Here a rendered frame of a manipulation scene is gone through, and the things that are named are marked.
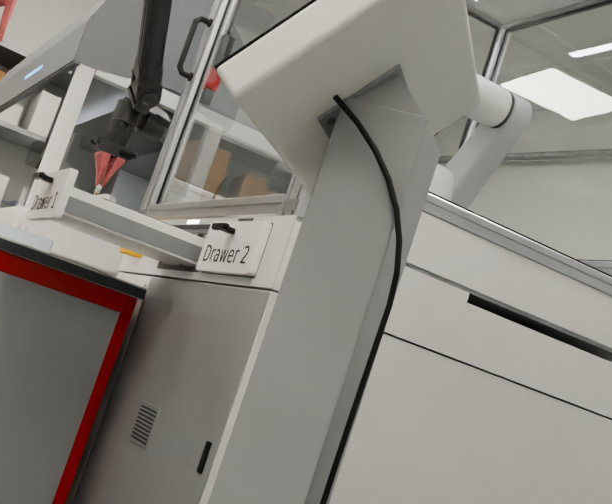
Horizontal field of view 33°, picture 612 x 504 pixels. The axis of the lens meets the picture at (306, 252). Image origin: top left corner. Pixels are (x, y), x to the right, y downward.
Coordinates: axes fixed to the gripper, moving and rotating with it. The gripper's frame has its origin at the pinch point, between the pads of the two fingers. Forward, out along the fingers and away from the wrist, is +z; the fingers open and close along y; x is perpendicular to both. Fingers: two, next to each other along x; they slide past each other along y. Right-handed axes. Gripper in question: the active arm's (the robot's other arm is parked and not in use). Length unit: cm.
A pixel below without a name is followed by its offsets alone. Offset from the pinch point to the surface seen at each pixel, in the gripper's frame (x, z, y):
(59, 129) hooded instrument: 78, -20, 2
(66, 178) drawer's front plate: -16.5, 4.0, -11.0
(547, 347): -59, 4, 87
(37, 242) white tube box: 19.2, 16.5, -4.5
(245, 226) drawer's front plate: -40.0, 2.3, 20.7
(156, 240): -15.7, 9.1, 12.1
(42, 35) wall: 414, -125, 35
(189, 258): -15.8, 10.1, 20.5
